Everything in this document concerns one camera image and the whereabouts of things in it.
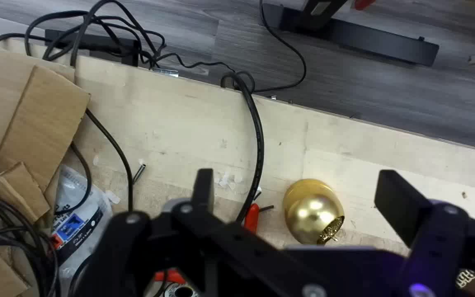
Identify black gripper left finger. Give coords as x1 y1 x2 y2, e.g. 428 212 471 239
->
189 166 217 214

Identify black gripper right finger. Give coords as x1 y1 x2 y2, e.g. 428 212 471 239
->
372 168 435 249

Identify small metal screw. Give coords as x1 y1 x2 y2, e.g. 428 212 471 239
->
131 161 148 183

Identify gold brass sponge holder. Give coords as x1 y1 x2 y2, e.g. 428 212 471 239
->
281 178 346 247

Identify plastic bag with blue label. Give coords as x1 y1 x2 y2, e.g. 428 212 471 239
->
49 163 115 297

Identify black metal floor bar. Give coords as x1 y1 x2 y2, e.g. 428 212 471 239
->
260 1 440 67

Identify large cardboard flap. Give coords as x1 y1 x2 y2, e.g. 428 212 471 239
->
0 64 92 191

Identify small cardboard flap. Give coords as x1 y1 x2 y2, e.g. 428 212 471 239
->
0 159 52 224

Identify black power strip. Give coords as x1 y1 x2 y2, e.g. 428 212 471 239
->
42 26 141 65

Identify thick black braided cable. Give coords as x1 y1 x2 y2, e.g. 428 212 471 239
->
219 70 267 224

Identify thin black table cable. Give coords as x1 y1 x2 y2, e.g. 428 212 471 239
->
84 107 135 214

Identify tangled black cables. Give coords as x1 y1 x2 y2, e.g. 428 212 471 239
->
0 0 168 70

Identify black cable bundle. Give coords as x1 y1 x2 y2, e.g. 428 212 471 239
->
0 187 60 297

